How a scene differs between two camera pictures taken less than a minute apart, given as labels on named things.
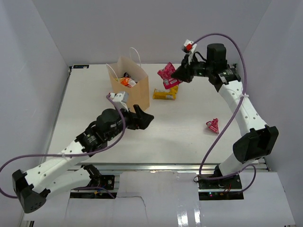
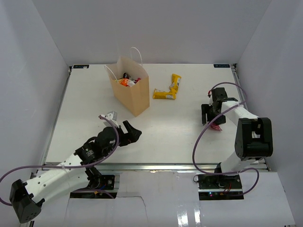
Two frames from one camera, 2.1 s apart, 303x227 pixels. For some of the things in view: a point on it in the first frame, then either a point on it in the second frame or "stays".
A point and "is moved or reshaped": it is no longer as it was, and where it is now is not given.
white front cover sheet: (166, 199) stays
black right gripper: (183, 72) → (206, 109)
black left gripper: (139, 120) → (131, 136)
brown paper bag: (128, 77) stays
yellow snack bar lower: (162, 94) stays
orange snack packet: (128, 82) is moved or reshaped
